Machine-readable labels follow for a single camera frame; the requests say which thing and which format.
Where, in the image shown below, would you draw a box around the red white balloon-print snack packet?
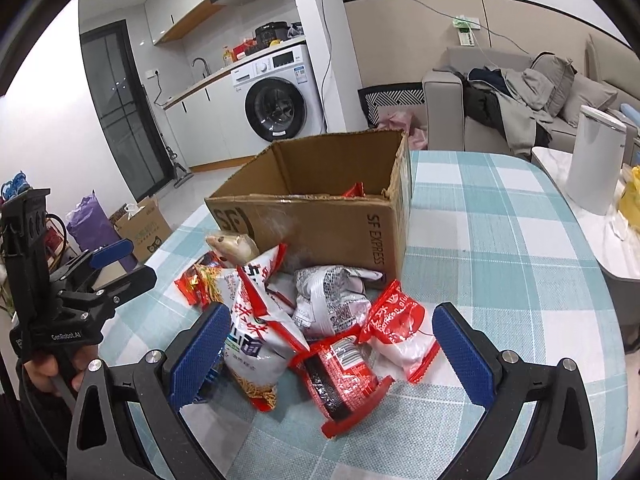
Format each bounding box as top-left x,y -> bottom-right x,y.
357,280 -> 441,385

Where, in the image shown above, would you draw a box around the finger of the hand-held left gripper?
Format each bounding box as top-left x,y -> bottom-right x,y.
50,239 -> 136,291
65,266 -> 157,313

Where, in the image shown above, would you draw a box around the grey white snack packet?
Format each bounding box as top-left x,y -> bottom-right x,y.
291,265 -> 385,338

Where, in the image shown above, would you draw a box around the black rice cooker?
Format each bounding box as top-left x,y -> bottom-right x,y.
255,21 -> 291,47

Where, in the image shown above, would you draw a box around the white kitchen counter cabinet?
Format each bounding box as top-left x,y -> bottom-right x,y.
162,35 -> 306,171

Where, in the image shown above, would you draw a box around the grey cushion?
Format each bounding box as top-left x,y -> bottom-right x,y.
530,52 -> 578,118

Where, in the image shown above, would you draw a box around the person's left hand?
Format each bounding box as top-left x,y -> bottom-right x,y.
22,345 -> 103,406

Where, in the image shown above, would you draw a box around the beige sofa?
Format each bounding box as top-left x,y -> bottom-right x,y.
422,35 -> 640,161

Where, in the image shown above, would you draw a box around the brown cardboard box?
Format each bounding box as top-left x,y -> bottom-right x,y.
204,129 -> 413,286

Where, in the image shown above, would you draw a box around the red black snack packet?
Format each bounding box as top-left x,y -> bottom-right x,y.
292,330 -> 395,440

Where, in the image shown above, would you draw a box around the small printed cardboard box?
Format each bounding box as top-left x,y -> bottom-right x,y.
112,196 -> 172,263

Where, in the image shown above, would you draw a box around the dark clothes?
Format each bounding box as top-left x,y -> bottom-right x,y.
462,67 -> 511,128

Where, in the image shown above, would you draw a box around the black white patterned basket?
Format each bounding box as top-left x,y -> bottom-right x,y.
357,82 -> 426,131

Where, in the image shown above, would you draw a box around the yellow plastic bag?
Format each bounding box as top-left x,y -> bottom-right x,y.
619,165 -> 640,233

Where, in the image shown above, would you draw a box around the beige cushion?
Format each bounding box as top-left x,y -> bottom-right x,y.
560,75 -> 618,128

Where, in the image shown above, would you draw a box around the white wall cabinet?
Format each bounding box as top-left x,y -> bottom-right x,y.
145,0 -> 226,46

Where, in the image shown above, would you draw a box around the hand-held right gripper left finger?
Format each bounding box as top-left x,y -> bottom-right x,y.
67,302 -> 233,480

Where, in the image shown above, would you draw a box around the black glass door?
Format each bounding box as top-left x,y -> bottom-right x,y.
80,20 -> 168,201

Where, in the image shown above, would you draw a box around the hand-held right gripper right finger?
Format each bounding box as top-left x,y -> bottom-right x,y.
431,302 -> 606,480

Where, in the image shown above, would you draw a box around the white marble side table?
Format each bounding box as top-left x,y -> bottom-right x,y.
531,145 -> 640,281

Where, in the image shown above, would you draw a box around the stick vacuum cleaner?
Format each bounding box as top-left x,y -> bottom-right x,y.
159,125 -> 195,187

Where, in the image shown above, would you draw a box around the large white red stick-snack bag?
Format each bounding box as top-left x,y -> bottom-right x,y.
220,244 -> 311,412

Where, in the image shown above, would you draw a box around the small red noodle-snack packet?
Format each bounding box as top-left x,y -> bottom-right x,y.
174,252 -> 236,308

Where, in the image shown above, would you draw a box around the pink cloth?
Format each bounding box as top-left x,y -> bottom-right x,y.
377,110 -> 428,151

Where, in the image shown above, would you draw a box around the purple plastic bag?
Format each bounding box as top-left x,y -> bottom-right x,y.
66,190 -> 138,271

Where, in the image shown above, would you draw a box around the teal checked tablecloth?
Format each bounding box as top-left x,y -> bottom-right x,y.
145,150 -> 628,480

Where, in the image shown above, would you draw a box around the white washing machine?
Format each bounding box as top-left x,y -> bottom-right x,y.
231,44 -> 326,143

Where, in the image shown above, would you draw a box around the white cylindrical bin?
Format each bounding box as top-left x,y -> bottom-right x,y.
565,105 -> 628,216

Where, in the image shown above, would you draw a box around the tan bun packet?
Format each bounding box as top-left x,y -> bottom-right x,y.
206,230 -> 260,266

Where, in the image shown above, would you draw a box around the grey jacket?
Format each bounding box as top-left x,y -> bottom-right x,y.
492,67 -> 556,158

